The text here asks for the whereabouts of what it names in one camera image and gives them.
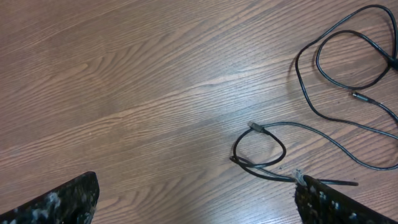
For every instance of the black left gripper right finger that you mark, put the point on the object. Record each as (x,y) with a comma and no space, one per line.
(318,203)

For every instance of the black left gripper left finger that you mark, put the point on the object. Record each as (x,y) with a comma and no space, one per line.
(73,202)

